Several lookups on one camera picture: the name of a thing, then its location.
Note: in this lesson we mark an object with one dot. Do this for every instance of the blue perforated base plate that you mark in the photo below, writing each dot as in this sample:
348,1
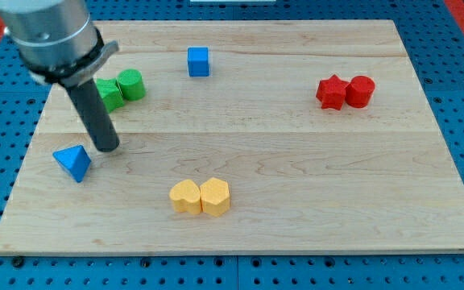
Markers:
433,35

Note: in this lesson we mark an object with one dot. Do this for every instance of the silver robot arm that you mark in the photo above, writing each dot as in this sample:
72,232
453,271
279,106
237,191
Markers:
57,39

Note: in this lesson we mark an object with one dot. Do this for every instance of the yellow hexagon block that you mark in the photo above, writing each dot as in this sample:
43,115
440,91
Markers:
215,197

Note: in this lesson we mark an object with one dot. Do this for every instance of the wooden board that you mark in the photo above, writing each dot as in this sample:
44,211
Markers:
303,180

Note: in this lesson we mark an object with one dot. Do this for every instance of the yellow heart block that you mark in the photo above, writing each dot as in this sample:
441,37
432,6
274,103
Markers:
185,196

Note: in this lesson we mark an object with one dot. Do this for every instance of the red star block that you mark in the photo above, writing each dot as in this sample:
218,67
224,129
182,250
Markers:
331,92

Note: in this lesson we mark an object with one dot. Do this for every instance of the blue cube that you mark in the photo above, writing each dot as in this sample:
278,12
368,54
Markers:
198,61

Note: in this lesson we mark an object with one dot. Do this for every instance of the green star block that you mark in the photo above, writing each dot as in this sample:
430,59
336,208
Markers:
110,93

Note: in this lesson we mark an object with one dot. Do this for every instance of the red cylinder block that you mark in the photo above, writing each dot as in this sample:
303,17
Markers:
359,91

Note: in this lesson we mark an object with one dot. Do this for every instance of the green cylinder block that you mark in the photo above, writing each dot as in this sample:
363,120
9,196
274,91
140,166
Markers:
130,82

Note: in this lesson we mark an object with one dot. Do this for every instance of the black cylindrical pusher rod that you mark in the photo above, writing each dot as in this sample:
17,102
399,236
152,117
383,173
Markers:
92,111

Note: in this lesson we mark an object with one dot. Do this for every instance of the blue triangular prism block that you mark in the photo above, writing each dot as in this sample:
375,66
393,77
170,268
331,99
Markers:
73,160

